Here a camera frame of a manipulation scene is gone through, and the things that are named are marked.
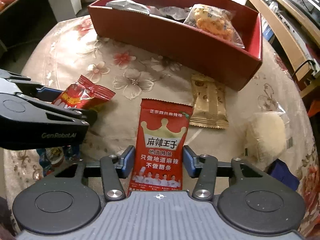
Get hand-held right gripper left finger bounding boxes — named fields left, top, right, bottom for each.
left=53, top=145, right=136, bottom=202

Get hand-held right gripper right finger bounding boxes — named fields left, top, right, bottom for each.
left=182, top=145, right=273, bottom=202

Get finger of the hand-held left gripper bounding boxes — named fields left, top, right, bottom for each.
left=0, top=68, right=67, bottom=103
left=25, top=99, right=98, bottom=126

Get red snack packet white ovals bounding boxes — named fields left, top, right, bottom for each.
left=51, top=75, right=116, bottom=113

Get red snack packet gold crown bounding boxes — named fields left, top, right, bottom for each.
left=127, top=98, right=193, bottom=197

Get white snack packet black print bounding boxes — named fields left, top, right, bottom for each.
left=105, top=0, right=151, bottom=16

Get red cardboard box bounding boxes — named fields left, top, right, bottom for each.
left=87, top=0, right=263, bottom=92

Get clear packet of yellow snacks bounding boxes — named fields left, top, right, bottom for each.
left=183, top=3, right=246, bottom=49

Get silver packet with white label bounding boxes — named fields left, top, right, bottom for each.
left=149, top=5, right=193, bottom=22

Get blue snack packet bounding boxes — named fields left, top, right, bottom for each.
left=37, top=144, right=81, bottom=178

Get floral tablecloth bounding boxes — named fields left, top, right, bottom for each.
left=0, top=12, right=320, bottom=239

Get white round cake packet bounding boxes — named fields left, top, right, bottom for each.
left=243, top=112, right=293, bottom=164

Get dark blue packet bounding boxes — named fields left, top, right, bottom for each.
left=269, top=158, right=300, bottom=191

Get wooden television stand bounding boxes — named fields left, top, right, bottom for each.
left=224, top=0, right=320, bottom=98

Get black cable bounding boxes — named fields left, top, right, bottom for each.
left=291, top=59, right=316, bottom=81

